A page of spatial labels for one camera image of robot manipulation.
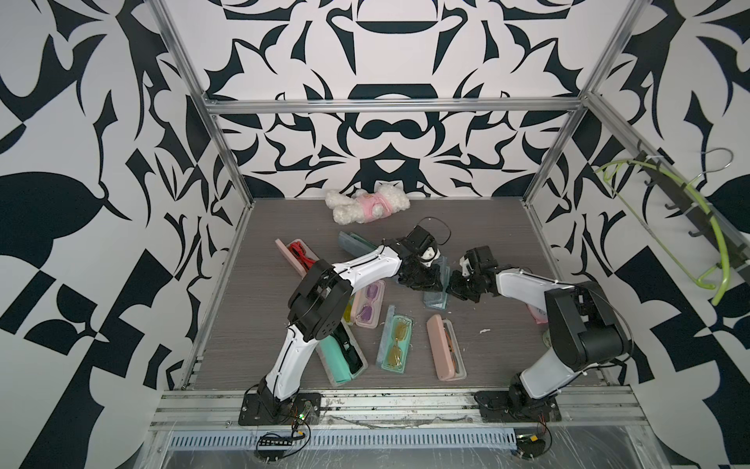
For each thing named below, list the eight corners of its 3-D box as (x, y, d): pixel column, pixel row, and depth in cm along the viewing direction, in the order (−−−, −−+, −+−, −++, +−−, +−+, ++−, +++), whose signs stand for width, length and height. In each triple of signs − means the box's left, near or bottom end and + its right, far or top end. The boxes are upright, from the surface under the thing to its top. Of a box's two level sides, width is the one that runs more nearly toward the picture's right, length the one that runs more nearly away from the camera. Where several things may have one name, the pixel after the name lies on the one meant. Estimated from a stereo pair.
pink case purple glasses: (352, 328, 88) (350, 318, 83) (354, 291, 96) (352, 280, 91) (386, 328, 89) (386, 318, 83) (385, 291, 96) (386, 280, 91)
